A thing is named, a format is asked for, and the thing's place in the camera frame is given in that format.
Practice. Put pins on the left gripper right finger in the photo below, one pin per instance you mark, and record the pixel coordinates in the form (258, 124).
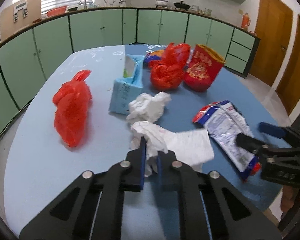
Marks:
(168, 176)

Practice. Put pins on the kitchen faucet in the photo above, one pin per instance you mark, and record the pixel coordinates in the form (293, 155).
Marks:
(83, 3)

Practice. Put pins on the black wok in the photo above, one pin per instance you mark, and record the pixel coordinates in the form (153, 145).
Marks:
(181, 6)

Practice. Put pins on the green lower kitchen cabinets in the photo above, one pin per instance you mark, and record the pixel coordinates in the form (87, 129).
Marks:
(30, 56)

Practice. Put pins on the right wooden door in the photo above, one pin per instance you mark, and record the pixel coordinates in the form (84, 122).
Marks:
(288, 89)

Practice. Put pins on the left wooden door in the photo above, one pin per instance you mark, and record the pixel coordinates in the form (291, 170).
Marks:
(274, 26)

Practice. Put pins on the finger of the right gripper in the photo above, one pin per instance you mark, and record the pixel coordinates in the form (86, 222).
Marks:
(274, 131)
(252, 145)

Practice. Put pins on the red basin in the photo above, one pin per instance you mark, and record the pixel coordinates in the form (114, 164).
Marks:
(57, 11)

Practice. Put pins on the white cooking pot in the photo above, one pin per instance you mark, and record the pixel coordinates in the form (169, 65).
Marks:
(161, 3)

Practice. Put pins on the cardboard box on counter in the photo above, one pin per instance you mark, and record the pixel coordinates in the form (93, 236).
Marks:
(18, 16)

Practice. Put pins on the wooden door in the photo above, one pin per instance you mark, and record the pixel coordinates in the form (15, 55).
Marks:
(274, 26)
(288, 89)

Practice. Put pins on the red plastic bag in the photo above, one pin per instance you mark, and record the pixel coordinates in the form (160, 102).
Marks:
(168, 72)
(72, 101)

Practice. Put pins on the orange thermos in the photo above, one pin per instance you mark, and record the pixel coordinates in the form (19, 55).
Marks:
(245, 22)

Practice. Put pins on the red gold paper bag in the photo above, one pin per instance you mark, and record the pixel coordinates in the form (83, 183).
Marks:
(204, 66)

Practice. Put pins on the person's hand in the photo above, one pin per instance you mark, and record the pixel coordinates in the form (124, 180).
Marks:
(288, 197)

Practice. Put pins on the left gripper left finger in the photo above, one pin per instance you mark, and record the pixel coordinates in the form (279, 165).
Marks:
(134, 179)

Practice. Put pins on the white tissue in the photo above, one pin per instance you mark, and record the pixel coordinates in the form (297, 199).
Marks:
(147, 108)
(190, 147)

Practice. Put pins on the light blue carton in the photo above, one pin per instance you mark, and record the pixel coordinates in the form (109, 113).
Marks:
(128, 87)

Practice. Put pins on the white blue snack wrapper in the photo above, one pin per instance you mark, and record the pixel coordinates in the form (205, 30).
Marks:
(223, 123)

